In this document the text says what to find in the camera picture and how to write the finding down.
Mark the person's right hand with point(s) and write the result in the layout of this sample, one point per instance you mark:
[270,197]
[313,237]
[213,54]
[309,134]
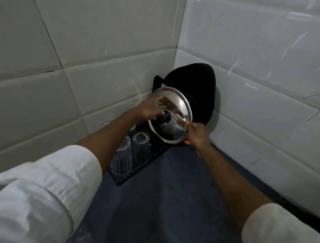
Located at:
[200,136]

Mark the person's left hand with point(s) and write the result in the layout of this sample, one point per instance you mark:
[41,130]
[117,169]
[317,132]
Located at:
[146,109]

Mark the person's left thumb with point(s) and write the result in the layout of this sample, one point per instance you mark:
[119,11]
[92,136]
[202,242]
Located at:
[156,115]

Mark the person's right thumb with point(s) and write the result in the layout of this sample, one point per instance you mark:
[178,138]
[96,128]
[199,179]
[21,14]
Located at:
[192,126]

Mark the glass lid with black knob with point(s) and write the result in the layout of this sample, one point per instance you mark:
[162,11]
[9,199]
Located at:
[172,130]

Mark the person's right forearm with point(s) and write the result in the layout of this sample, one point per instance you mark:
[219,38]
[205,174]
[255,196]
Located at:
[230,180]

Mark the person's left forearm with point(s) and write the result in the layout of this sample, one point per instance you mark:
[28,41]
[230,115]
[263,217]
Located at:
[110,136]

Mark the smooth clear drinking glass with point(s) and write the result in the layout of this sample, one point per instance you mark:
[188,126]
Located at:
[140,145]

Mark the black drying tray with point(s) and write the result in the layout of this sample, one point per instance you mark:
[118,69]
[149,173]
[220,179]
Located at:
[150,152]

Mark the black flat pan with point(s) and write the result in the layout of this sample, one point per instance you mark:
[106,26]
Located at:
[197,87]

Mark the ribbed clear drinking glass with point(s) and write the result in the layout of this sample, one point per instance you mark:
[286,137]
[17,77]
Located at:
[121,157]

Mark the person's right white sleeve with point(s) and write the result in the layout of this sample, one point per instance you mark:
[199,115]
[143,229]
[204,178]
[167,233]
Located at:
[280,225]

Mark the person's white sleeve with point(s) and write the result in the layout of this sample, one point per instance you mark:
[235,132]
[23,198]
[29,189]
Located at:
[280,225]
[42,195]

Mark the person's left white sleeve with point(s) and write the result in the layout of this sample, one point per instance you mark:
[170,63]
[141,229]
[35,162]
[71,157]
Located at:
[42,195]

